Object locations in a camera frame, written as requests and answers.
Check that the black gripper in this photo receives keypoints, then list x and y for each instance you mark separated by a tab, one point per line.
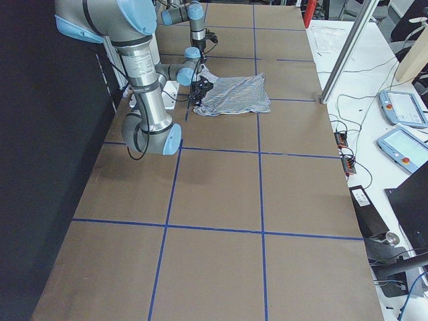
200	45
200	87

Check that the navy white striped polo shirt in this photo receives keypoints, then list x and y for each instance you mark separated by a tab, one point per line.
232	95

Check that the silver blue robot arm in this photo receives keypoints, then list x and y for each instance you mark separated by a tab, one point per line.
130	25
192	12

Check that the red cylinder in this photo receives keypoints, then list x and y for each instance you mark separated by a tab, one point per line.
308	14

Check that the clear plastic bag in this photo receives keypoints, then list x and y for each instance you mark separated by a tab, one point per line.
328	40

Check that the blue tape grid lines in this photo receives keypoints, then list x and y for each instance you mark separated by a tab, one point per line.
250	220

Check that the upper blue teach pendant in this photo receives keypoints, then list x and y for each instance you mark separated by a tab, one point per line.
402	108

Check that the blue teach pendant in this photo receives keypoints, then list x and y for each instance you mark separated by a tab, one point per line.
404	148
402	108

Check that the black box with label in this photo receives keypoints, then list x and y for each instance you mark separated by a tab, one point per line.
369	220

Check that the lower blue teach pendant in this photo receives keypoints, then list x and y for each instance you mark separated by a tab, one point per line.
404	148

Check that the steel cup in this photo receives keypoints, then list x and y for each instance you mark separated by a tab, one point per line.
391	239

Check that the black cable strip hub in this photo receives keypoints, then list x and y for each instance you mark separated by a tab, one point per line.
347	156

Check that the aluminium camera post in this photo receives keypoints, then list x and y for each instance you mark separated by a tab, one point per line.
362	19

